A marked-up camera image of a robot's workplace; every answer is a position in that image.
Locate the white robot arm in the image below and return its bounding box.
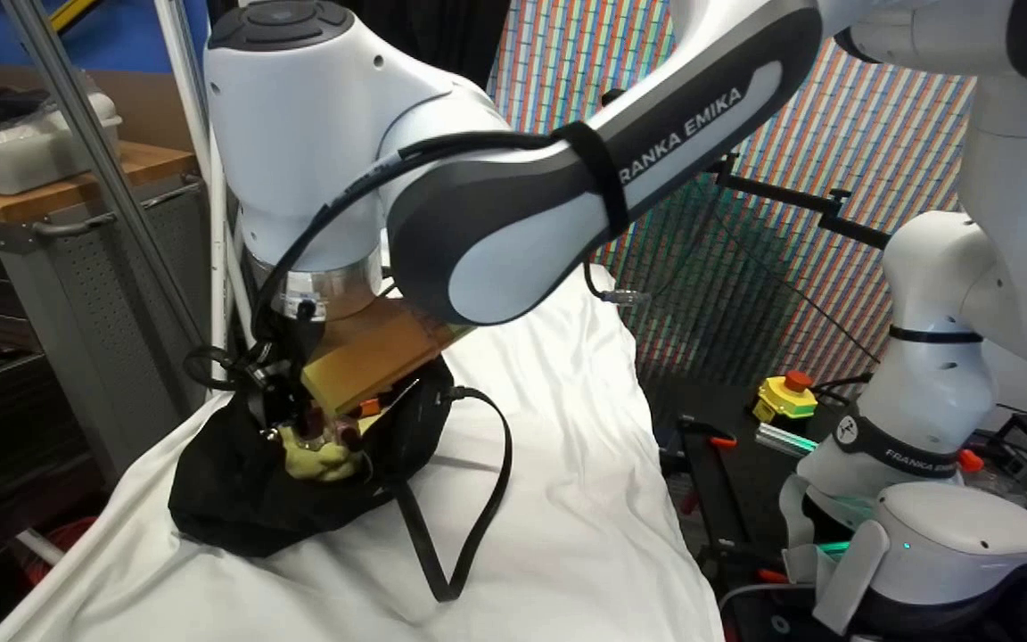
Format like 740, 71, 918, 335
204, 0, 1027, 633

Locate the white plastic container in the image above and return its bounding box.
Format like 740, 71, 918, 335
0, 90, 91, 196

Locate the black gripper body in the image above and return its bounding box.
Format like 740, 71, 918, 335
260, 271, 329, 435

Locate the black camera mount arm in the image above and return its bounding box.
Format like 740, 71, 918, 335
712, 160, 893, 251

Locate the white tablecloth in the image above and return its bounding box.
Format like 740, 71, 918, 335
0, 276, 725, 642

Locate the black handbag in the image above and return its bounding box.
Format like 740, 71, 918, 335
166, 359, 512, 601

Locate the yellow red emergency stop button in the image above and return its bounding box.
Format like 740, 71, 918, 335
751, 371, 817, 421

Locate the yellow-green cloth in bag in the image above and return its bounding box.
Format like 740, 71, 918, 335
273, 424, 364, 480

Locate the grey metal cabinet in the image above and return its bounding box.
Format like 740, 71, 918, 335
0, 141, 206, 479

